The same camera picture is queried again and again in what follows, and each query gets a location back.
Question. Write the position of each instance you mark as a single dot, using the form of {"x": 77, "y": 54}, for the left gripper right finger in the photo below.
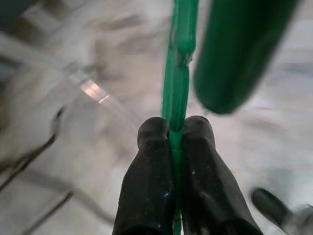
{"x": 210, "y": 191}

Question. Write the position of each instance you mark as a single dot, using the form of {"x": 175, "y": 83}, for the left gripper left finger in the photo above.
{"x": 146, "y": 191}

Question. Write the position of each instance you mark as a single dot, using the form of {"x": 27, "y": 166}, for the silver metal clothes rack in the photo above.
{"x": 94, "y": 91}

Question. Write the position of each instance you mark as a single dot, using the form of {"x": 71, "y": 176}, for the green plastic hanger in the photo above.
{"x": 179, "y": 98}

